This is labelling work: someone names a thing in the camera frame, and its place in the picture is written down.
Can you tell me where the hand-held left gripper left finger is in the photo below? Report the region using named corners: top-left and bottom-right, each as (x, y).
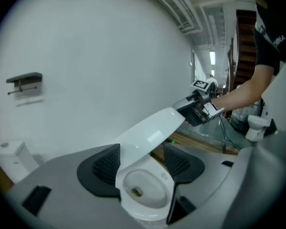
top-left (6, 143), bottom-right (143, 229)

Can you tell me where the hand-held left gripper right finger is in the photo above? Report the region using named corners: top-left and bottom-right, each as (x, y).
top-left (163, 142), bottom-right (239, 229)

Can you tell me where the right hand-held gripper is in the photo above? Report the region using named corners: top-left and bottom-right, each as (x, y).
top-left (171, 79), bottom-right (226, 127)

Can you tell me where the white plastic curved appliance part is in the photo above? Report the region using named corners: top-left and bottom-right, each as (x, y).
top-left (114, 107), bottom-right (186, 176)

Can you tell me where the white smart toilet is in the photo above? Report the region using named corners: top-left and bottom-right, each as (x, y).
top-left (115, 151), bottom-right (176, 229)

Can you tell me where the white tank toilet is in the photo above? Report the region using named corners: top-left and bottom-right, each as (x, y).
top-left (0, 140), bottom-right (40, 183)

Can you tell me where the wooden step platform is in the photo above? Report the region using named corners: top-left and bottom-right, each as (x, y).
top-left (150, 131), bottom-right (239, 161)

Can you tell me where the plastic wrapped bundle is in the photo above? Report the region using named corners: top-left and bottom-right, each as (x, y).
top-left (231, 104), bottom-right (262, 128)

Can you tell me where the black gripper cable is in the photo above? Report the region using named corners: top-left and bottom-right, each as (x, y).
top-left (218, 117), bottom-right (241, 150)

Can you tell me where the black wall shelf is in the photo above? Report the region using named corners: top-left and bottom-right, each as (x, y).
top-left (6, 72), bottom-right (43, 95)

